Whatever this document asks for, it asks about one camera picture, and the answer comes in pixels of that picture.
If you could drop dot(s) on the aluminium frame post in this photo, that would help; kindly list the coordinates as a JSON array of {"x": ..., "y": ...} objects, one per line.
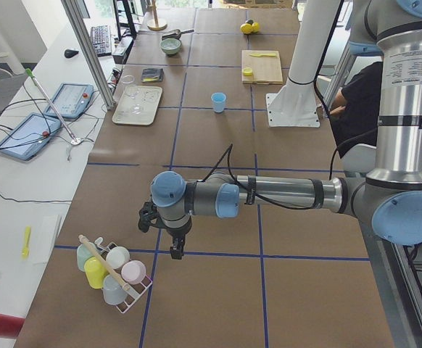
[{"x": 75, "y": 18}]

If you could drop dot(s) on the grey cup in rack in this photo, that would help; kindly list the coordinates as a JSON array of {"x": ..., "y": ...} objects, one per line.
[{"x": 112, "y": 291}]

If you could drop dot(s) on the white wire cup rack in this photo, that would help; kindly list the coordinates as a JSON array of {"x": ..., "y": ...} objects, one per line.
[{"x": 136, "y": 291}]

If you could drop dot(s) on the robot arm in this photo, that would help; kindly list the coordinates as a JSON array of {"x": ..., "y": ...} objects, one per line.
[{"x": 388, "y": 198}]

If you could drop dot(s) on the pink cup in rack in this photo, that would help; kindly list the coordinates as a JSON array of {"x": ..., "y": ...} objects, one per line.
[{"x": 133, "y": 272}]

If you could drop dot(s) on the white cup in rack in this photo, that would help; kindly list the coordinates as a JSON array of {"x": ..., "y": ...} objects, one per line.
[{"x": 117, "y": 257}]

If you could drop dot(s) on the black computer mouse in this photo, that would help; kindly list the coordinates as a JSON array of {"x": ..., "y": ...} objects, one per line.
[{"x": 70, "y": 53}]

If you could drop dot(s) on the grey yellow folded cloth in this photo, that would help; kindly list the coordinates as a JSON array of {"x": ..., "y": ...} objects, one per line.
[{"x": 152, "y": 75}]

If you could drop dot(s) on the wooden stand base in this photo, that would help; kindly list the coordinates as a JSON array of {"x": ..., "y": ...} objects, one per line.
[{"x": 156, "y": 23}]

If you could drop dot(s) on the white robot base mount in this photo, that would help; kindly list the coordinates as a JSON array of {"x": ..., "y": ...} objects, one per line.
[{"x": 295, "y": 105}]

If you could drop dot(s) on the yellow plastic knife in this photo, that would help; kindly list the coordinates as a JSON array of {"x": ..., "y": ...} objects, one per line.
[{"x": 263, "y": 55}]

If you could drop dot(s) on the clear wine glass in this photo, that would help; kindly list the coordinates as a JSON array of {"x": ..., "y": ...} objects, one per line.
[{"x": 131, "y": 90}]

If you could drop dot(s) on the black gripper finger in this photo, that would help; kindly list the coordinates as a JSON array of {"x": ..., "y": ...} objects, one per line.
[
  {"x": 175, "y": 252},
  {"x": 181, "y": 244}
]

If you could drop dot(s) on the green bowl of ice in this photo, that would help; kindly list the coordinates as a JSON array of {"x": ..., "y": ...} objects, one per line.
[{"x": 170, "y": 46}]

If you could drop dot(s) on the green cup in rack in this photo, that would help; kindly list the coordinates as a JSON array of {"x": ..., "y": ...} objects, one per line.
[{"x": 82, "y": 255}]

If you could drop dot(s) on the black keyboard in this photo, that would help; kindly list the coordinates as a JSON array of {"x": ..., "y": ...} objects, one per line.
[{"x": 100, "y": 36}]

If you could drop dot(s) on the metal reacher grabber stick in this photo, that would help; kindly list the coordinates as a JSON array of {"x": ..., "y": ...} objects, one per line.
[{"x": 74, "y": 140}]

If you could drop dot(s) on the wooden rack handle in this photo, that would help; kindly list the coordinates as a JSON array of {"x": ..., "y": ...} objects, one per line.
[{"x": 84, "y": 240}]

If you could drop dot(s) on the light blue cup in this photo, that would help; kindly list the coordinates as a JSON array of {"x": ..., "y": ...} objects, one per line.
[{"x": 218, "y": 101}]

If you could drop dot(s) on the wooden cutting board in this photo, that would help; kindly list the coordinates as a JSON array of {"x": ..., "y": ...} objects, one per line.
[{"x": 261, "y": 70}]

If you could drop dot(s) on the teach pendant tablet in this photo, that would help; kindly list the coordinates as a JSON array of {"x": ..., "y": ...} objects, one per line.
[
  {"x": 30, "y": 136},
  {"x": 72, "y": 99}
]

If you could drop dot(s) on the yellow cup in rack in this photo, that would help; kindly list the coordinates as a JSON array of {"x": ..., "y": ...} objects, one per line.
[{"x": 95, "y": 273}]

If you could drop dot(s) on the white chair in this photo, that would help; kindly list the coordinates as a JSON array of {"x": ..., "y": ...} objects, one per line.
[{"x": 359, "y": 160}]

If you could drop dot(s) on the cream bear tray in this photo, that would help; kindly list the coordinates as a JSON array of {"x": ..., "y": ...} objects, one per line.
[{"x": 148, "y": 97}]

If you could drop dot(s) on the whole yellow lemon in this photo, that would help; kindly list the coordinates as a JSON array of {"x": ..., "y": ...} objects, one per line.
[{"x": 250, "y": 27}]

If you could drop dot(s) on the yellow plastic spoon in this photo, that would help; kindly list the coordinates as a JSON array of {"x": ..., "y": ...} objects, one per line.
[{"x": 26, "y": 241}]

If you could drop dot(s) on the near teach pendant tablet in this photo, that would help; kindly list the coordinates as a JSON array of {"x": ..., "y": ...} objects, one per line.
[{"x": 30, "y": 136}]

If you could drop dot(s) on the seated person black shirt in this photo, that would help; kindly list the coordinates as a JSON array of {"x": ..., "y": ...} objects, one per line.
[{"x": 354, "y": 113}]

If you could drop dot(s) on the far teach pendant tablet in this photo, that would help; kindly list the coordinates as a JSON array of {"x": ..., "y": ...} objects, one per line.
[{"x": 72, "y": 99}]

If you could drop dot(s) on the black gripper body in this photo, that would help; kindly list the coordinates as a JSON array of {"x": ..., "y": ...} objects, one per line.
[{"x": 177, "y": 232}]

